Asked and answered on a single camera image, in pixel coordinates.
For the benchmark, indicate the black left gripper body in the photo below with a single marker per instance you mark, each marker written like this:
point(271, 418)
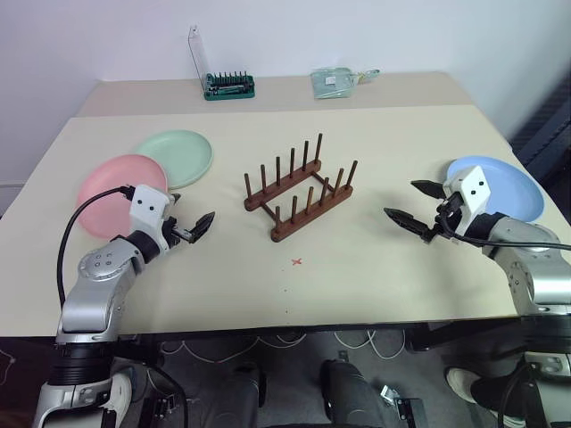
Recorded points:
point(171, 232)

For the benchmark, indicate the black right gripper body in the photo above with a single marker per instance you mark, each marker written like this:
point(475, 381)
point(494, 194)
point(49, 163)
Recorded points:
point(448, 218)

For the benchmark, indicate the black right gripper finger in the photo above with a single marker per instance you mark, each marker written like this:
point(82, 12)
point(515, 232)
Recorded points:
point(430, 188)
point(408, 219)

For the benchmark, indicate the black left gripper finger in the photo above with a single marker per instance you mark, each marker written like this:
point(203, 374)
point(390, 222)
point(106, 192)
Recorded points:
point(205, 224)
point(176, 198)

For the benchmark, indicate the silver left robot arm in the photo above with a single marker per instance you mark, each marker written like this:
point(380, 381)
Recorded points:
point(96, 294)

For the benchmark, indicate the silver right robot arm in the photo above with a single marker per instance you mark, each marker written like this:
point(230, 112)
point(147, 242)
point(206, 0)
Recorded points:
point(531, 276)

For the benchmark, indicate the wooden dish rack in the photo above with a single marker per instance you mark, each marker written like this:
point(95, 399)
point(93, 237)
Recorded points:
point(303, 209)

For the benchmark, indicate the light green plate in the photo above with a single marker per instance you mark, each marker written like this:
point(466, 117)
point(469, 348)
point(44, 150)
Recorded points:
point(178, 153)

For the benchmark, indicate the pink red plate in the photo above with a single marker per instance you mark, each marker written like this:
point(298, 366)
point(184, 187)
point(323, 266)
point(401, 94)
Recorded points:
point(111, 191)

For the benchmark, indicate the light blue plate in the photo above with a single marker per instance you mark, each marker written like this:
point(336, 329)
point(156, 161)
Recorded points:
point(513, 187)

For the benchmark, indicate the green screwdriver bit box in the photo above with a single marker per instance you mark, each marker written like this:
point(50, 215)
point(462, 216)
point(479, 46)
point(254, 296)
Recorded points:
point(229, 87)

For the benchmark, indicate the teal plastic packet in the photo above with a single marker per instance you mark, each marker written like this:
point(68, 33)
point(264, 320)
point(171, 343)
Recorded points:
point(332, 82)

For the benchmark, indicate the white and black shoe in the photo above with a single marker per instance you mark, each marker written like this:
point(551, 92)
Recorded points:
point(473, 388)

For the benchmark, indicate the dark rounded robot leg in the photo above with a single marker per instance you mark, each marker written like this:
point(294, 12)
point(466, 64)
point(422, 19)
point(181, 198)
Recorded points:
point(352, 397)

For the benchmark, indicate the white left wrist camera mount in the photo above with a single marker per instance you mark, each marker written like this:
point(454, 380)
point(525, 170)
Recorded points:
point(147, 209)

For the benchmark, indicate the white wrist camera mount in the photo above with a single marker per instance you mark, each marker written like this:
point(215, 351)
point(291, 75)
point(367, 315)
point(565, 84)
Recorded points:
point(474, 189)
point(147, 209)

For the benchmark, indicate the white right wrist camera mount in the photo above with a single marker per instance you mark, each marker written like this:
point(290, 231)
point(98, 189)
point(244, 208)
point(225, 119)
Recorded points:
point(474, 189)

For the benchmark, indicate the black metal floor bracket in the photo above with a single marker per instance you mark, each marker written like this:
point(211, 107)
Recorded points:
point(403, 408)

